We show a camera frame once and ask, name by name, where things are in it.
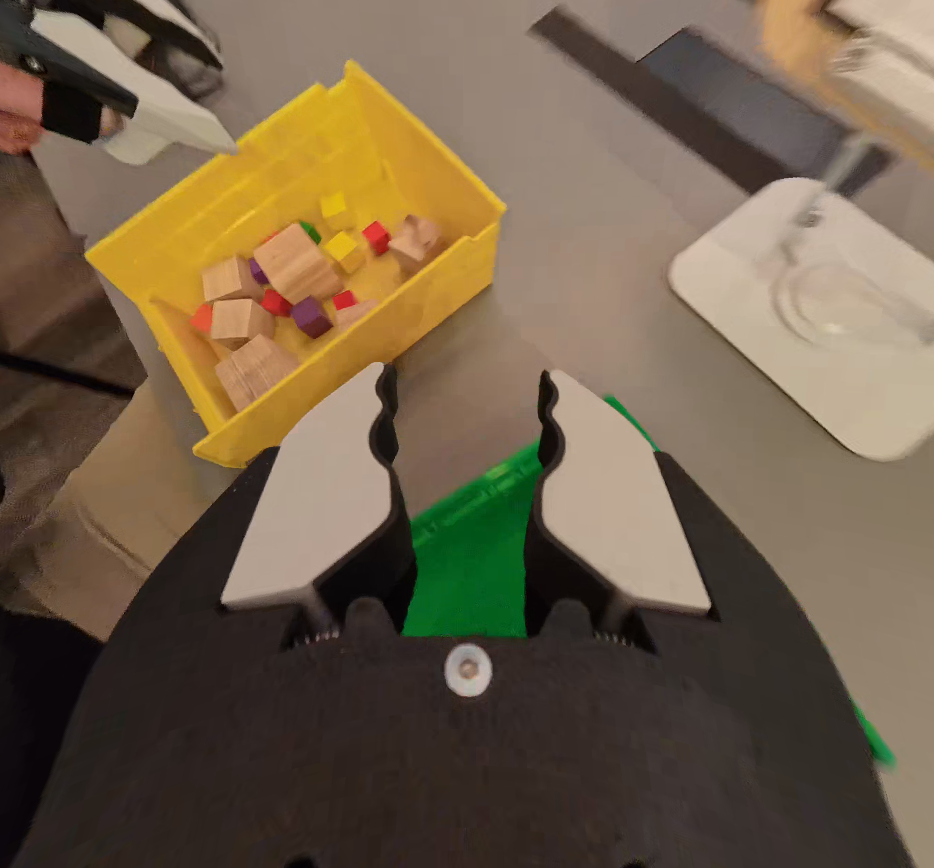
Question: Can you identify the yellow plastic box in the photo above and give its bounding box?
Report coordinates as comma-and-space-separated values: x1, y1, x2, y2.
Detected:
84, 58, 508, 469

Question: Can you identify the green plastic box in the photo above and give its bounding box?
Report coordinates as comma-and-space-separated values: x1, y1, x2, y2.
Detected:
401, 395, 897, 767

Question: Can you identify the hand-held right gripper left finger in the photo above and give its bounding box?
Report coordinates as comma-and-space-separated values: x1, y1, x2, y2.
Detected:
219, 362, 418, 632

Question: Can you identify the instruction sheet on wooden stand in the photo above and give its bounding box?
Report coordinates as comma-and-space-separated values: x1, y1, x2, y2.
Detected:
667, 0, 934, 462

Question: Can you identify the pile of coloured wooden cubes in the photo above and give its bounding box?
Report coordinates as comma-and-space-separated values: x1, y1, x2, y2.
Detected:
190, 191, 442, 413

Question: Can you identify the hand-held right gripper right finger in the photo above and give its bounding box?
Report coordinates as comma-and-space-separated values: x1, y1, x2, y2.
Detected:
522, 368, 714, 634

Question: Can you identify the person's left hand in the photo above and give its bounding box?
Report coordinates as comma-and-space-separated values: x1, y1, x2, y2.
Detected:
0, 64, 46, 156

